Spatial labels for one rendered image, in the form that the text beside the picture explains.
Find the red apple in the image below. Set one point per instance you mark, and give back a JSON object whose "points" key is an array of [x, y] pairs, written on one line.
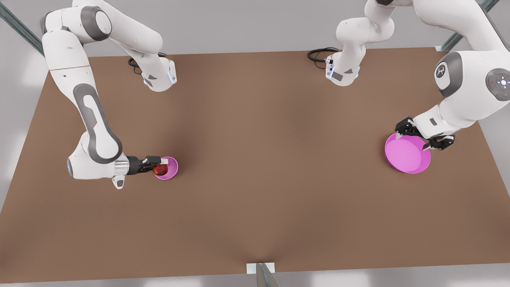
{"points": [[160, 170]]}

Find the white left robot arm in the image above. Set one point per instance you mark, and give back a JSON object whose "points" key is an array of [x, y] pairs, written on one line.
{"points": [[474, 87]]}

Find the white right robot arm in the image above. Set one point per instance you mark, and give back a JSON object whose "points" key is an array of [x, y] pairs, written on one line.
{"points": [[65, 52]]}

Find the pink round plate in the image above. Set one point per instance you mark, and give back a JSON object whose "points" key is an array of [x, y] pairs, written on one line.
{"points": [[406, 154]]}

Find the small pink bowl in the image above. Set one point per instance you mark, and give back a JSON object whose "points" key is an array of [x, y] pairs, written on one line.
{"points": [[173, 167]]}

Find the silver frame post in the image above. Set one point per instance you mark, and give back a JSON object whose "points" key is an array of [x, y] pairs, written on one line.
{"points": [[20, 28], [458, 36], [263, 276]]}

